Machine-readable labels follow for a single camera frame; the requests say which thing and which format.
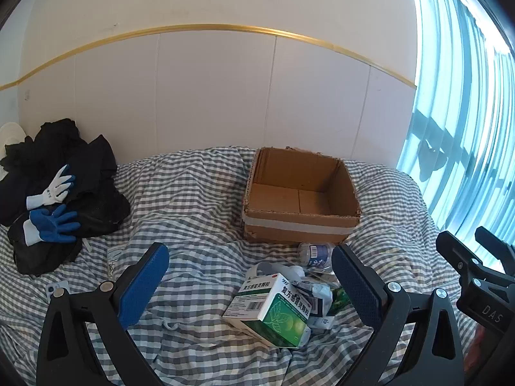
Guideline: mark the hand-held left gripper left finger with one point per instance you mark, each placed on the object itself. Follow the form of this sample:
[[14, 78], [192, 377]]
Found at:
[[145, 285]]

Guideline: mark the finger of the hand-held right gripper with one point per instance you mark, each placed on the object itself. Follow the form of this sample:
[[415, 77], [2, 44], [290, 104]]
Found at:
[[495, 247], [456, 249]]

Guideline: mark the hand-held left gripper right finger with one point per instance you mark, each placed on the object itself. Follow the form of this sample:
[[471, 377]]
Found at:
[[358, 289]]

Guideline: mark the green packet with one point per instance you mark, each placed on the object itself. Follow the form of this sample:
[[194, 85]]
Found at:
[[339, 298]]

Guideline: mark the blue white small box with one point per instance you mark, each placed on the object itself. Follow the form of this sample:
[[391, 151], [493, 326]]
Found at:
[[322, 321]]

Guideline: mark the clear plastic bottle blue label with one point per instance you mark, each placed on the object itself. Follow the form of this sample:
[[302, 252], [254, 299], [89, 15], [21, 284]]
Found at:
[[318, 255]]

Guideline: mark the green white medicine box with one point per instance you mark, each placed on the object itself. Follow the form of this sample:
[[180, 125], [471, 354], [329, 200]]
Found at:
[[265, 301]]

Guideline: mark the grey tape roll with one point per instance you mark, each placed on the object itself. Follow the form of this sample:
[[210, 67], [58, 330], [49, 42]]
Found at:
[[265, 267]]

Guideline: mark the brown cardboard box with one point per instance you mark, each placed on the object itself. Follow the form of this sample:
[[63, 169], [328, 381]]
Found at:
[[273, 213]]

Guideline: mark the white phone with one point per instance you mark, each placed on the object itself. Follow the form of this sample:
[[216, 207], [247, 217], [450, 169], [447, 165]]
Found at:
[[54, 288]]

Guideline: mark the pile of black clothes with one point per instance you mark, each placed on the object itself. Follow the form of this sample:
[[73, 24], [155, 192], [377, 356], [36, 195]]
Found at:
[[92, 209]]

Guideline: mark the white work glove blue palm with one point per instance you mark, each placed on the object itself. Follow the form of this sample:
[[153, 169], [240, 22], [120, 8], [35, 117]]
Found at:
[[60, 187]]

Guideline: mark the sheer window curtain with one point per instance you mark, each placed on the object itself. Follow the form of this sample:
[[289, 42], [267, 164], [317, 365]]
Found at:
[[462, 108]]

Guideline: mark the white rounded object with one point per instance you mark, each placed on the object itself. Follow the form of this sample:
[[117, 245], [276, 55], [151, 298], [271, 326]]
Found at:
[[10, 132]]

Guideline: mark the gold wall trim strip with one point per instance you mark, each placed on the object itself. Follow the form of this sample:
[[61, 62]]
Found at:
[[225, 27]]

